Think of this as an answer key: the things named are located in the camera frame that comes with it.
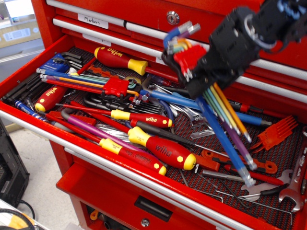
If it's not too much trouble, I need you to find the far rainbow Allen key set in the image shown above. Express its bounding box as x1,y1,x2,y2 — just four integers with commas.
36,68,139,99

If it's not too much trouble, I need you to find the black long hex keys left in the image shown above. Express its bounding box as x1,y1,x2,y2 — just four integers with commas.
1,73,48,104

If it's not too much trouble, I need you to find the orange plastic key holder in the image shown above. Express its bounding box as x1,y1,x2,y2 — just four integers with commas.
250,116,298,153

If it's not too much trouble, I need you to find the purple long hex key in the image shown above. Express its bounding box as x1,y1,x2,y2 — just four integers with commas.
60,108,156,158

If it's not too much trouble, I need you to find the open red drawer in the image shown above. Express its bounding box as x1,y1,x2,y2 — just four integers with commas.
0,34,307,230

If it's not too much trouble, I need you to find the left red Wiha screwdriver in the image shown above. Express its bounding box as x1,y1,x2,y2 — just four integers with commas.
35,85,68,112

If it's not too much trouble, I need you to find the rainbow Allen key set red holder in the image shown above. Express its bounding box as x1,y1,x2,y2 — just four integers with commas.
163,21,257,187

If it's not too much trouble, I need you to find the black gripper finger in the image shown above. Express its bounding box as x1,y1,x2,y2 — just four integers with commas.
162,49,192,87

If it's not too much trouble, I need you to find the orange flat plastic holder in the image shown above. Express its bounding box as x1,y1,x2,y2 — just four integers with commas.
201,149,278,174

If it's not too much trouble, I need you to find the black Allen key set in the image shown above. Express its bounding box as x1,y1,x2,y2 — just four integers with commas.
83,93,164,115

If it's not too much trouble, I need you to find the long red Wiha screwdriver top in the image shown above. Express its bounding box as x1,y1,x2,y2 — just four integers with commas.
94,46,178,83

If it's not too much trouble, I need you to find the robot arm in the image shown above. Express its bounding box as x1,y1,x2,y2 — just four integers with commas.
162,0,307,99

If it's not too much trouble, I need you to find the black box on floor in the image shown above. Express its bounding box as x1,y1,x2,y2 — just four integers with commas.
0,123,30,207

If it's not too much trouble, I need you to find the large red yellow Wiha screwdriver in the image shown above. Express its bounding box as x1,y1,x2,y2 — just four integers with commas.
128,126,196,170

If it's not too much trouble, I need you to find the silver open-end wrench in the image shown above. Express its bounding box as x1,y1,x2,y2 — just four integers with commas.
279,126,307,213

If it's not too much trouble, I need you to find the blue Allen key holder set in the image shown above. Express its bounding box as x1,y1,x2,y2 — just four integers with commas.
39,53,70,73

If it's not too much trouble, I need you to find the slim red yellow Wiha screwdriver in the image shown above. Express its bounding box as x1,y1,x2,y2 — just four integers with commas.
56,103,173,128

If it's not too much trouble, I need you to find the front red yellow Wiha screwdriver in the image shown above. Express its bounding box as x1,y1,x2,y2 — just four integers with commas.
45,113,166,175

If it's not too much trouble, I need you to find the white Markers label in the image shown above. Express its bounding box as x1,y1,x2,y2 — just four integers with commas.
77,13,109,29

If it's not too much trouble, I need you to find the red tool chest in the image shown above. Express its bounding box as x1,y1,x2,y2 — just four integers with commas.
31,0,307,230

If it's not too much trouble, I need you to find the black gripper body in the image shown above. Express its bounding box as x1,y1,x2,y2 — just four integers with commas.
187,7,260,98

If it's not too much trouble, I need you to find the long blue hex key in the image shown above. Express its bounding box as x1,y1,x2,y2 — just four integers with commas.
140,90,272,127

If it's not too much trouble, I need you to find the blue Bosch pen screwdriver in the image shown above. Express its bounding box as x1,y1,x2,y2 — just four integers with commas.
14,100,48,122

